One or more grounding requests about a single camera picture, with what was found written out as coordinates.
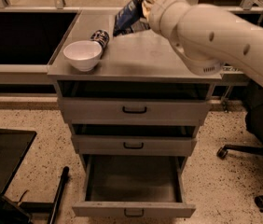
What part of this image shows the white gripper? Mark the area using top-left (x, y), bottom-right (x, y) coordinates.
top-left (142, 0), bottom-right (190, 39)

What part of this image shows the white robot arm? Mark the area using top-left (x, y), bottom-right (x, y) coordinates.
top-left (142, 0), bottom-right (263, 87)

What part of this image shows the grey metal drawer cabinet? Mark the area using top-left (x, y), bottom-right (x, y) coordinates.
top-left (46, 8), bottom-right (223, 219)

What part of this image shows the grey top drawer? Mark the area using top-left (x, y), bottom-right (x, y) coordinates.
top-left (58, 80), bottom-right (209, 126)

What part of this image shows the grey drawer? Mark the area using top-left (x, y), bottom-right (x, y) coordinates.
top-left (58, 80), bottom-right (209, 126)
top-left (72, 124), bottom-right (197, 156)
top-left (73, 155), bottom-right (196, 218)

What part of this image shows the grey middle drawer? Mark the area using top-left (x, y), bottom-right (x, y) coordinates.
top-left (72, 124), bottom-right (197, 156)

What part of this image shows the grey bottom drawer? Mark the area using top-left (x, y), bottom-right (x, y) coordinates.
top-left (73, 155), bottom-right (196, 218)

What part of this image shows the blue patterned can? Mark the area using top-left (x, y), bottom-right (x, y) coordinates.
top-left (90, 30), bottom-right (110, 49)

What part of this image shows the white ceramic bowl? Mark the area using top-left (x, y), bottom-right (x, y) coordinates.
top-left (63, 40), bottom-right (103, 72)

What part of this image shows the black pole on floor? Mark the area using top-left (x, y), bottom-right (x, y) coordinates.
top-left (47, 166), bottom-right (69, 224)

